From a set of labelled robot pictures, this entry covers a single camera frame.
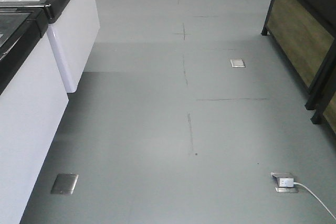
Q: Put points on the near black wooden display stand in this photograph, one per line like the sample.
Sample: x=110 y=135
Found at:
x=325 y=109

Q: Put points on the far black wooden display stand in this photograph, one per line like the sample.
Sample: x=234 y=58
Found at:
x=305 y=32

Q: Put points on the far white chest freezer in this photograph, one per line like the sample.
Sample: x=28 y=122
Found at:
x=72 y=30

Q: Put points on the closed steel floor socket far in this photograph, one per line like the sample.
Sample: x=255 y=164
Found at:
x=237 y=63

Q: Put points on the black wooden display stand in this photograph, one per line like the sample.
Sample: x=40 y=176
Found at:
x=325 y=109
x=305 y=32

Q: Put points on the open steel floor socket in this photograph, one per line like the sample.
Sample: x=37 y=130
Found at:
x=276 y=175

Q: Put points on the white chest freezer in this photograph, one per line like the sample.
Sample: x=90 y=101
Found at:
x=72 y=30
x=33 y=100

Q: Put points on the closed steel floor socket left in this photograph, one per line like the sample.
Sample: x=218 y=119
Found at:
x=64 y=184

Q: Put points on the closed steel floor socket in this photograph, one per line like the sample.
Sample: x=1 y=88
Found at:
x=64 y=184
x=237 y=63

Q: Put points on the white power plug adapter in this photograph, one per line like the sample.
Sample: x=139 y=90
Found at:
x=285 y=182

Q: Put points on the near white chest freezer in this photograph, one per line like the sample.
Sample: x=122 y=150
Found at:
x=33 y=100

